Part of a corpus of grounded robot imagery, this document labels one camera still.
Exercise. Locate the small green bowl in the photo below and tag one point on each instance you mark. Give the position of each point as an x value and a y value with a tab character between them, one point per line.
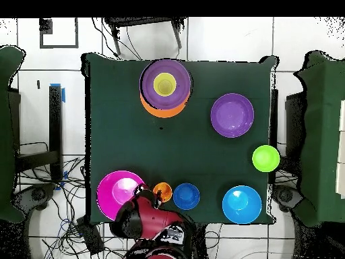
266	158

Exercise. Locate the small dark blue bowl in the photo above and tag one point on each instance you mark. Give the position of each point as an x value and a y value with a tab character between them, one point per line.
186	196

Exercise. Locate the orange cup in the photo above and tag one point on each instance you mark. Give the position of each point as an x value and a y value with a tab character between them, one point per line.
165	190

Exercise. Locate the large orange bowl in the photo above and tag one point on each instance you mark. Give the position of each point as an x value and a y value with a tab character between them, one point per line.
164	113

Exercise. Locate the black power strip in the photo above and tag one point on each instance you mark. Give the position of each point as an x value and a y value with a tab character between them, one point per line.
93	242

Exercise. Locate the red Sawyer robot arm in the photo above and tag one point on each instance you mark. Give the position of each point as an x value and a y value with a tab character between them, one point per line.
151	221

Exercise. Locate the black stand frame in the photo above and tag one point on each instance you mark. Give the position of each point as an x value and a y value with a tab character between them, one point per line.
55	121

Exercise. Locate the green cloth side table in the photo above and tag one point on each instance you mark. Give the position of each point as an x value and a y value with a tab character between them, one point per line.
323	121
5	121

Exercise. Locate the yellow cup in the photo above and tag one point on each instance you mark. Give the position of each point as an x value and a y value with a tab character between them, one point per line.
165	84

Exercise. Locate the light blue bowl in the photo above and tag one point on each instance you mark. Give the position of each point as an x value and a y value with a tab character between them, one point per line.
241	207

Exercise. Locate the purple shallow bowl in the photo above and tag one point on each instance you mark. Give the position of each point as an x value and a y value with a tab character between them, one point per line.
165	102
232	115

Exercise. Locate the small black floor marker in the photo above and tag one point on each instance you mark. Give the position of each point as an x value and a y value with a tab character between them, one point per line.
38	84

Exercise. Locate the black square floor frame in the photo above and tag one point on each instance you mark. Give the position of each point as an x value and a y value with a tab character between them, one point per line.
41	37

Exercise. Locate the black stool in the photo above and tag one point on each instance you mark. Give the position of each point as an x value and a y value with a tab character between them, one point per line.
140	21

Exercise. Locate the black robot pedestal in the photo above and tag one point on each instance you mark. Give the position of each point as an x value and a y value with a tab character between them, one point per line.
200	242

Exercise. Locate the large pink bowl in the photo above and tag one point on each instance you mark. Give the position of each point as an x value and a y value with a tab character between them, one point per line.
110	194

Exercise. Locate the grey chair base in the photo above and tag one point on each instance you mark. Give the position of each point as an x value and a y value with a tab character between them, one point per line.
287	197
35	195

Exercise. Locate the dark green tablecloth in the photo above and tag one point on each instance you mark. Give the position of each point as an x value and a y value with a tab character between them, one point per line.
161	148

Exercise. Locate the blue tape strip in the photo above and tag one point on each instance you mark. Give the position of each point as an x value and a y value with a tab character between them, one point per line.
63	95

